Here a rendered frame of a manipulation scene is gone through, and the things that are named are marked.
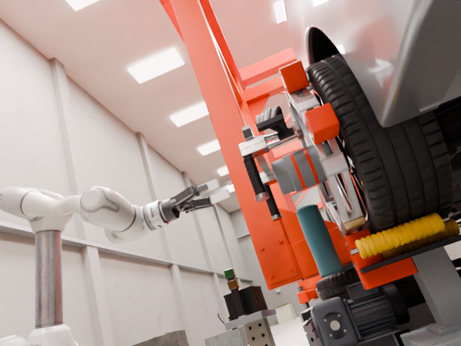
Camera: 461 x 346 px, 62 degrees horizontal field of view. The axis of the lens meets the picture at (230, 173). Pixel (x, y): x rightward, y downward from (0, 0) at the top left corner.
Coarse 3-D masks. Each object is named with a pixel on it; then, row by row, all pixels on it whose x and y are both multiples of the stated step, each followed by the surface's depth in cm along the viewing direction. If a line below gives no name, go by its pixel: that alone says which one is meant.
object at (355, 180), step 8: (320, 96) 122; (320, 104) 148; (328, 144) 159; (344, 144) 125; (344, 152) 143; (352, 160) 112; (352, 168) 130; (352, 176) 135; (360, 184) 113; (344, 192) 155; (360, 192) 134; (360, 200) 148; (368, 216) 123
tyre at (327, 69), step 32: (320, 64) 123; (352, 96) 107; (352, 128) 104; (384, 128) 103; (416, 128) 101; (384, 160) 103; (416, 160) 102; (448, 160) 103; (384, 192) 106; (416, 192) 106; (448, 192) 107; (384, 224) 112
